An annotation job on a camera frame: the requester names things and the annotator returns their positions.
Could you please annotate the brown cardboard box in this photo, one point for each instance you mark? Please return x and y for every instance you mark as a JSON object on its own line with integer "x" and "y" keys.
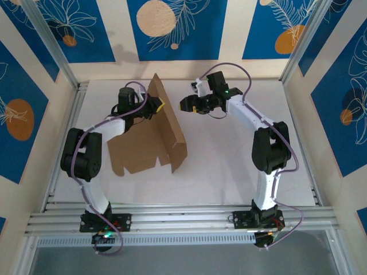
{"x": 143, "y": 149}

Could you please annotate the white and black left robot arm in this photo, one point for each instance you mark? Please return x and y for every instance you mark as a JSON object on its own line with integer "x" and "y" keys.
{"x": 96, "y": 197}

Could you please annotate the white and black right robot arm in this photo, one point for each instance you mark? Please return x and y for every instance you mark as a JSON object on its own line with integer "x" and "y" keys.
{"x": 266, "y": 189}

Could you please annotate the aluminium left table rail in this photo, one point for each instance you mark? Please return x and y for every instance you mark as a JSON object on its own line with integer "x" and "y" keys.
{"x": 63, "y": 143}

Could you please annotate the aluminium table rail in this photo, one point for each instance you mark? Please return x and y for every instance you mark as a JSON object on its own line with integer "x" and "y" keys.
{"x": 301, "y": 149}
{"x": 63, "y": 143}

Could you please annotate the aluminium left corner post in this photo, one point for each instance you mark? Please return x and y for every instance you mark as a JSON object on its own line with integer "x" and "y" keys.
{"x": 51, "y": 43}

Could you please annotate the aluminium corner post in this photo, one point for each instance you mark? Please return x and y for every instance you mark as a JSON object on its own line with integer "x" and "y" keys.
{"x": 312, "y": 40}
{"x": 51, "y": 43}

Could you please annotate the aluminium right table rail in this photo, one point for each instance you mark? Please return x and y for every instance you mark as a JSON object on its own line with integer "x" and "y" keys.
{"x": 301, "y": 149}

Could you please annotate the long aluminium base rail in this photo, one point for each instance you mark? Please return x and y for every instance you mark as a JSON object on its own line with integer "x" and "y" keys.
{"x": 183, "y": 220}

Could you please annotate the aluminium right corner post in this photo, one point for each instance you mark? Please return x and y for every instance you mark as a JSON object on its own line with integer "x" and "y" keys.
{"x": 312, "y": 40}

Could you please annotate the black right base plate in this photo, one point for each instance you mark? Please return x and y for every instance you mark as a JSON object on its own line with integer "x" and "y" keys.
{"x": 241, "y": 220}

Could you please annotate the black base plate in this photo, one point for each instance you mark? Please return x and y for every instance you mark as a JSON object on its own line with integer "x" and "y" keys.
{"x": 126, "y": 222}
{"x": 241, "y": 220}

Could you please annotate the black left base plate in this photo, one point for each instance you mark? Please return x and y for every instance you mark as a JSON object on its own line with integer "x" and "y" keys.
{"x": 126, "y": 222}

